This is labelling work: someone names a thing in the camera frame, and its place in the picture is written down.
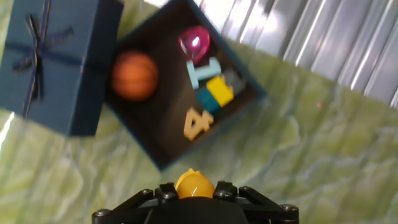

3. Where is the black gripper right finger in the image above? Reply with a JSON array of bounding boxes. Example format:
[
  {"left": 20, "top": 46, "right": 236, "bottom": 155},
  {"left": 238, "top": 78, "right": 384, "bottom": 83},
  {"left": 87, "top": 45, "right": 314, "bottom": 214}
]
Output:
[{"left": 213, "top": 180, "right": 300, "bottom": 224}]

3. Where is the yellow teal clear brick stack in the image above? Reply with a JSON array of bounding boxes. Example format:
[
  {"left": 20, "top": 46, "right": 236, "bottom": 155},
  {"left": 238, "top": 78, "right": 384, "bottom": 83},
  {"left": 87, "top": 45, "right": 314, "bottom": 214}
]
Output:
[{"left": 195, "top": 68, "right": 246, "bottom": 114}]

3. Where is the yellow toy mango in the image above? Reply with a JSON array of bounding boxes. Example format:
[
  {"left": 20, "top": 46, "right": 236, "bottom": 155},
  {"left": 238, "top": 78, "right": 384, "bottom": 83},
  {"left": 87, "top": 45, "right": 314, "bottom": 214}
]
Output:
[{"left": 175, "top": 168, "right": 216, "bottom": 200}]

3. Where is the pink translucent plastic toy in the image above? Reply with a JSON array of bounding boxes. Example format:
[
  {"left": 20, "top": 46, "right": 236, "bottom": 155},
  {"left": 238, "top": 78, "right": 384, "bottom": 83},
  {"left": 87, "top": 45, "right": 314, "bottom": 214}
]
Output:
[{"left": 177, "top": 25, "right": 211, "bottom": 65}]

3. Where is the green marble pattern mat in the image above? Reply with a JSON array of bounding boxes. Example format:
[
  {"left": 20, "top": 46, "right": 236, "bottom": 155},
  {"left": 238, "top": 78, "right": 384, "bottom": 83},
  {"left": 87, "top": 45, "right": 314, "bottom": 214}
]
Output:
[{"left": 0, "top": 0, "right": 398, "bottom": 224}]

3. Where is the tan wooden number four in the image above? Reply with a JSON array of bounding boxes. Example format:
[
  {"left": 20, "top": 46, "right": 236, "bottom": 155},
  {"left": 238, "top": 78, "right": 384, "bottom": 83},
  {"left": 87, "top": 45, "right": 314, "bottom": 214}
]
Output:
[{"left": 183, "top": 107, "right": 215, "bottom": 141}]

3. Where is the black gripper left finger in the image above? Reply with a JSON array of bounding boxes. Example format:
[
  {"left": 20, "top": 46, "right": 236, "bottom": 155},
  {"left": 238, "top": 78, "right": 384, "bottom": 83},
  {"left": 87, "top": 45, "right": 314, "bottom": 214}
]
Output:
[{"left": 92, "top": 182, "right": 180, "bottom": 224}]

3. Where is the light blue number one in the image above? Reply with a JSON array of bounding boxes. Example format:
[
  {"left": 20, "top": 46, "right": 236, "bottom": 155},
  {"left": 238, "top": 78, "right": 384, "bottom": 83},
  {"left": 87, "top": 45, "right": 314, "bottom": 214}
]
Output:
[{"left": 185, "top": 57, "right": 222, "bottom": 90}]

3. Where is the dark blue ribboned box lid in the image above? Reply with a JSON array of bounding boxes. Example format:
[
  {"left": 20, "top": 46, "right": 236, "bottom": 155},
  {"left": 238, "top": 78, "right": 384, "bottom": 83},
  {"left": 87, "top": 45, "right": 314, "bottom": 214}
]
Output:
[{"left": 0, "top": 0, "right": 124, "bottom": 137}]

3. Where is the dark blue gift box base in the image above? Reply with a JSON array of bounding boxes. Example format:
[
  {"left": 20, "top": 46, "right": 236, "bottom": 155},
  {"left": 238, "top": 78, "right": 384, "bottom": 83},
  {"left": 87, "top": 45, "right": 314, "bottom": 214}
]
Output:
[{"left": 104, "top": 0, "right": 267, "bottom": 172}]

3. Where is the orange toy basketball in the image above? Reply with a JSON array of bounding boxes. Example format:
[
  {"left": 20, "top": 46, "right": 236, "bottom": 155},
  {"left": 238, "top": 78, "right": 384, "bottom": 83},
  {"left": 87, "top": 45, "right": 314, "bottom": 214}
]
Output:
[{"left": 111, "top": 50, "right": 159, "bottom": 102}]

